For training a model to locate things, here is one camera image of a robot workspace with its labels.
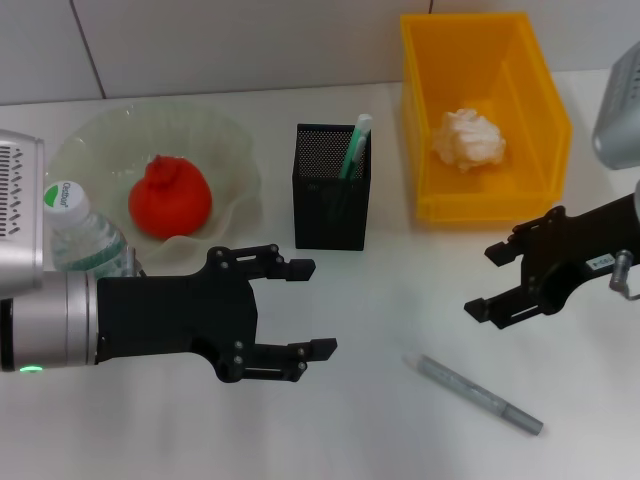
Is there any right gripper cable with plug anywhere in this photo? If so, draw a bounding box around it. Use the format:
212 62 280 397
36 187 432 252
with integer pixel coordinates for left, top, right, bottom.
609 249 640 302

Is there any green pen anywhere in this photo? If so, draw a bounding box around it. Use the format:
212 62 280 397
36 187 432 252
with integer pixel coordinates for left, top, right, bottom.
327 113 375 221

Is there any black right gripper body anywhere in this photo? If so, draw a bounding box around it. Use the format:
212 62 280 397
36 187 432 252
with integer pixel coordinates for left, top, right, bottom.
519 192 640 317

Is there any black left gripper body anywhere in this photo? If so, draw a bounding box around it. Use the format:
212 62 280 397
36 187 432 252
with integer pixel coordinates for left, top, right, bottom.
93 245 260 385

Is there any green glass fruit plate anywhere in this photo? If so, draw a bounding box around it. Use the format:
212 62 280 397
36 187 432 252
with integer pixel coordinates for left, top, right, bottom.
44 99 264 261

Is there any grey marker pen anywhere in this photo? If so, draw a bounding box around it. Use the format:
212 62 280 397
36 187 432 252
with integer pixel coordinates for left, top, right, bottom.
402 352 545 437

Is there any gripper cable with plug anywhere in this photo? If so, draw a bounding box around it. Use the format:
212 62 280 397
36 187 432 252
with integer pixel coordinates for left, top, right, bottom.
609 249 640 302
124 246 150 279

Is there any white paper ball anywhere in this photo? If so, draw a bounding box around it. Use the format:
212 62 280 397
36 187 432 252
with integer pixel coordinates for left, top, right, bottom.
430 107 507 174

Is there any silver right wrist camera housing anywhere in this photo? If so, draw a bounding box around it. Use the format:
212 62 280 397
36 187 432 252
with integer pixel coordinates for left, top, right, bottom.
592 42 640 172

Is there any clear green-label water bottle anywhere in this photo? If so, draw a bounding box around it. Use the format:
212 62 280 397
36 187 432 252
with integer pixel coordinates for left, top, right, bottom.
42 179 132 275

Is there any orange fruit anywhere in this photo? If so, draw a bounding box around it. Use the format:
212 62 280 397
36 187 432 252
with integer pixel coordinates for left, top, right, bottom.
127 154 213 239

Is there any yellow plastic bin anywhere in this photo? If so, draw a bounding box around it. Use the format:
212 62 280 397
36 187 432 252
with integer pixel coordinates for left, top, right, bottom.
399 12 574 224

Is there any black mesh pen holder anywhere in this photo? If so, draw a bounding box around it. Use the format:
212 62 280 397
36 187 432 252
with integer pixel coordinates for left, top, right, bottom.
291 123 372 251

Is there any left gripper cable with plug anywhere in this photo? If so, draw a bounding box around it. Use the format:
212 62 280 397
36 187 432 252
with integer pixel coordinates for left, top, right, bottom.
124 246 150 279

